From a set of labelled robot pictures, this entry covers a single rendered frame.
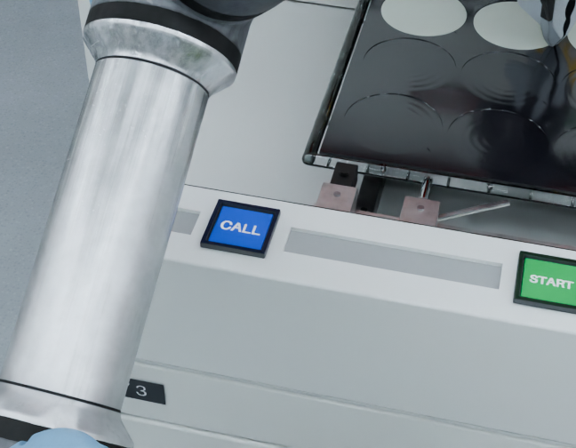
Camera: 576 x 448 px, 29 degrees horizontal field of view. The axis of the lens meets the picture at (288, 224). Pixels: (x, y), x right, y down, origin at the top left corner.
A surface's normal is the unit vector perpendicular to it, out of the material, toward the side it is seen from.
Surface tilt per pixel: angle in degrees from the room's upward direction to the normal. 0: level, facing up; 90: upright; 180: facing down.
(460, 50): 0
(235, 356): 90
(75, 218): 35
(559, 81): 0
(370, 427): 90
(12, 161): 0
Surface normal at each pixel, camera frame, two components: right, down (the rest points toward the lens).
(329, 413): -0.23, 0.67
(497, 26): 0.01, -0.73
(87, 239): -0.10, -0.25
